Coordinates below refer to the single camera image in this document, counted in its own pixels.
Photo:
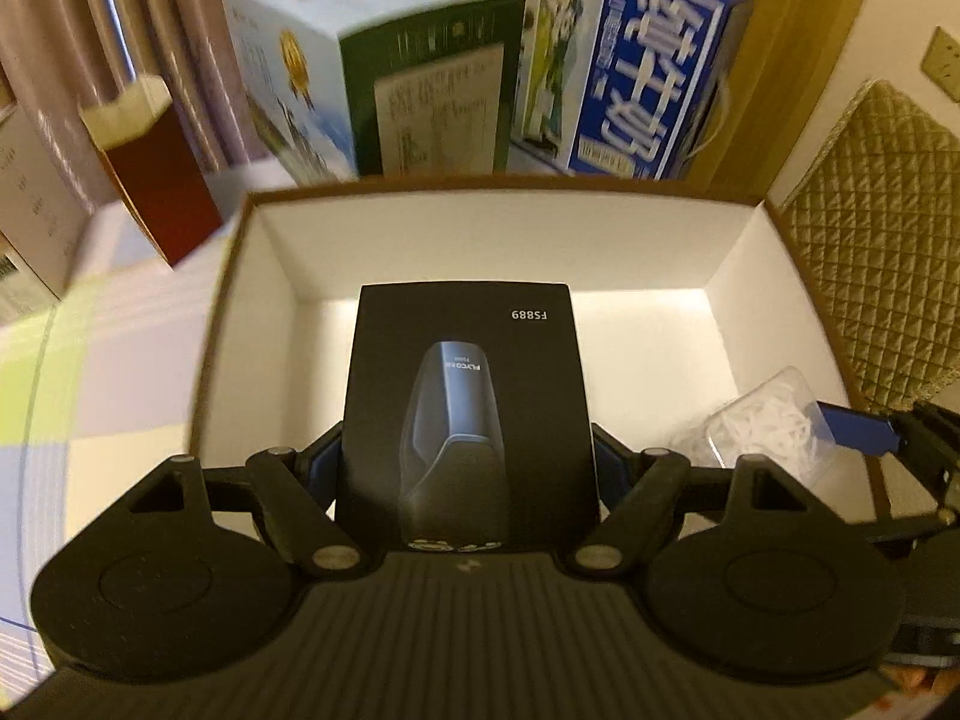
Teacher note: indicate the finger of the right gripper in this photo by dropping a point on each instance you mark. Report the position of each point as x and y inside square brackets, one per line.
[857, 430]

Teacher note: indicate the pink curtain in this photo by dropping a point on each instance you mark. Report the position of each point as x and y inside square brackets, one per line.
[60, 56]

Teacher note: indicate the beige wall socket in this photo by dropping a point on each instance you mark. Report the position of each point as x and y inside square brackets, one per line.
[941, 63]

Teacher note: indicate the black shaver box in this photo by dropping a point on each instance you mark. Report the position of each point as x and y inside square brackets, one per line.
[466, 424]

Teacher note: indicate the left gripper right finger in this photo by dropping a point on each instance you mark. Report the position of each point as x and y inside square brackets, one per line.
[641, 491]

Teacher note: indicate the brown white storage box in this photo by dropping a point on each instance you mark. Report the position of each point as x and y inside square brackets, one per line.
[681, 305]

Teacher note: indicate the clear bag white items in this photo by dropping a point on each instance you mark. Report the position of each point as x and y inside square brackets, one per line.
[779, 419]

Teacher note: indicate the dark blue milk carton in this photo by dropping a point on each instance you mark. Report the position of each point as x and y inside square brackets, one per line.
[622, 87]

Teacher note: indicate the gold quilted headboard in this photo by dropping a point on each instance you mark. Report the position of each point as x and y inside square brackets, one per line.
[876, 219]

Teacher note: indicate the light blue milk carton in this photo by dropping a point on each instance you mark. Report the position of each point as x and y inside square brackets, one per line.
[341, 89]

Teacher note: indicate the white product box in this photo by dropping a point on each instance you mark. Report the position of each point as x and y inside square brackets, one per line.
[41, 222]

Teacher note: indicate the dark red paper box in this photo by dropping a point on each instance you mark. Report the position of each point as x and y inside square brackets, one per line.
[145, 152]

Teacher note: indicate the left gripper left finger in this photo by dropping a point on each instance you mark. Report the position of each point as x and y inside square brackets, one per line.
[294, 490]

